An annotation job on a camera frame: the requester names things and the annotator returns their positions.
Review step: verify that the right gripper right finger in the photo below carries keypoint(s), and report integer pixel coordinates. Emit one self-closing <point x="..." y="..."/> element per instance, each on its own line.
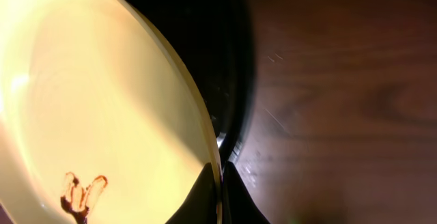
<point x="238" y="206"/>

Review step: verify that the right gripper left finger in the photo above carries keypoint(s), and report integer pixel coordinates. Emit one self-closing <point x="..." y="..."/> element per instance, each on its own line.
<point x="198" y="200"/>

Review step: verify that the yellow plate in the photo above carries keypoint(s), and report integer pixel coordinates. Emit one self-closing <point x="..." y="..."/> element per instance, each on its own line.
<point x="101" y="122"/>

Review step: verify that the black round tray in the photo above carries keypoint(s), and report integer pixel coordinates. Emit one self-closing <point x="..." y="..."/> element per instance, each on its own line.
<point x="214" y="40"/>

